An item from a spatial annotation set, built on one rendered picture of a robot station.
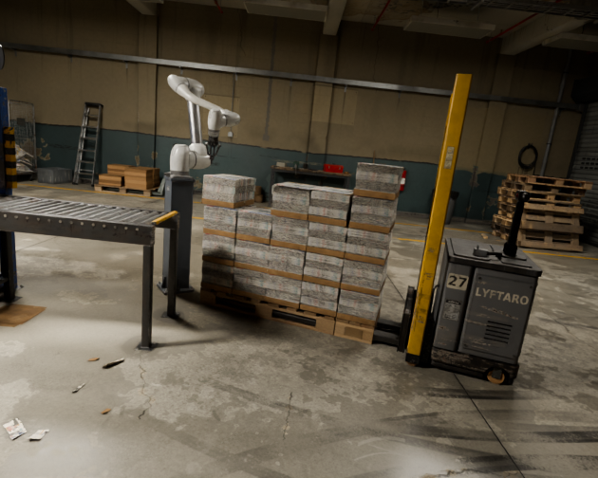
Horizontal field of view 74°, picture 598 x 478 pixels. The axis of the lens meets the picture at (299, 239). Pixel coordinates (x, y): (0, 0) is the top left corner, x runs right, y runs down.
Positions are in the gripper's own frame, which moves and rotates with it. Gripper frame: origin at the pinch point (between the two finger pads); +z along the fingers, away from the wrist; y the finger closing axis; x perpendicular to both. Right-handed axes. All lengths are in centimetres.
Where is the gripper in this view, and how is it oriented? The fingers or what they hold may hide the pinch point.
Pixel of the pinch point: (211, 159)
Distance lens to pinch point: 341.6
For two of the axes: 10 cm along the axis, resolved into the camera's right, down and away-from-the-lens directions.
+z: -1.9, 8.3, 5.2
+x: -1.8, -5.5, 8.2
